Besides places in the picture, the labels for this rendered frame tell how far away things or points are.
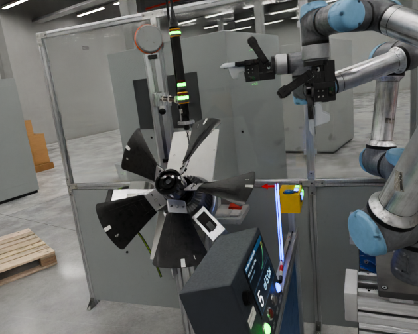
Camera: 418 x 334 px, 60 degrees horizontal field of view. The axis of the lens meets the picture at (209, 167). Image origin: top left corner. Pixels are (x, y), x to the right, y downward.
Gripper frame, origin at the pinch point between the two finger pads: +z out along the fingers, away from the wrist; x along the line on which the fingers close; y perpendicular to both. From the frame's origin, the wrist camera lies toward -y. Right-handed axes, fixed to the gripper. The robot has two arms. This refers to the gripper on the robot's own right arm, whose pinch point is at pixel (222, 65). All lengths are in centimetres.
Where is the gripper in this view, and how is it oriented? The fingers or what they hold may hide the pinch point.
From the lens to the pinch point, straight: 146.5
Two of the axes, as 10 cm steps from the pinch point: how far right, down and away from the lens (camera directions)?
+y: 1.1, 9.7, 2.2
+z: -9.8, 0.7, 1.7
